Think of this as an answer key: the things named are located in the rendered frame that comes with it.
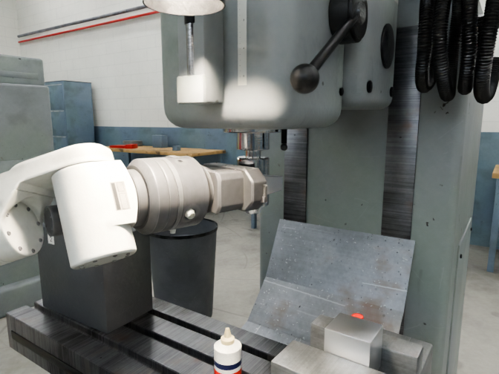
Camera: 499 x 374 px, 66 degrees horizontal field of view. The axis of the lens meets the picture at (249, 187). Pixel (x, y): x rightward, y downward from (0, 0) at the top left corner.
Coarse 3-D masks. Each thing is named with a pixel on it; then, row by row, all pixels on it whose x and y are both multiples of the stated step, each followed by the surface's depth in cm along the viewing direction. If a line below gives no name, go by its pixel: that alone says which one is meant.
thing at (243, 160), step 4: (244, 156) 57; (264, 156) 57; (240, 160) 54; (244, 160) 54; (248, 160) 53; (252, 160) 53; (256, 160) 53; (260, 160) 53; (264, 160) 54; (268, 160) 55; (240, 164) 54; (244, 164) 54; (248, 164) 53; (252, 164) 53; (256, 164) 53; (260, 164) 54; (264, 164) 54; (268, 164) 55
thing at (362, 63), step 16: (368, 0) 55; (384, 0) 60; (368, 16) 55; (384, 16) 61; (368, 32) 56; (384, 32) 61; (352, 48) 55; (368, 48) 56; (384, 48) 61; (352, 64) 56; (368, 64) 57; (384, 64) 62; (352, 80) 56; (368, 80) 58; (384, 80) 64; (352, 96) 57; (368, 96) 59; (384, 96) 65
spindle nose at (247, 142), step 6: (240, 138) 53; (246, 138) 53; (252, 138) 53; (258, 138) 53; (264, 138) 53; (240, 144) 54; (246, 144) 53; (252, 144) 53; (258, 144) 53; (264, 144) 53; (246, 150) 53; (252, 150) 53; (258, 150) 53
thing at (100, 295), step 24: (48, 240) 80; (144, 240) 80; (48, 264) 82; (120, 264) 75; (144, 264) 81; (48, 288) 83; (72, 288) 78; (96, 288) 74; (120, 288) 76; (144, 288) 81; (72, 312) 79; (96, 312) 75; (120, 312) 76; (144, 312) 82
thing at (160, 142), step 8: (152, 136) 622; (160, 136) 611; (128, 144) 602; (136, 144) 611; (152, 144) 625; (160, 144) 613; (128, 152) 584; (136, 152) 575; (144, 152) 565; (152, 152) 555; (160, 152) 546; (168, 152) 538; (176, 152) 532; (184, 152) 532; (192, 152) 532; (200, 152) 532; (208, 152) 542; (216, 152) 557; (224, 152) 573; (128, 160) 690; (496, 168) 354; (496, 176) 326; (496, 184) 329; (496, 192) 330; (496, 200) 331; (496, 208) 331; (256, 216) 478; (496, 216) 332; (256, 224) 480; (496, 224) 333; (496, 232) 334; (496, 240) 335; (496, 248) 338; (488, 264) 341
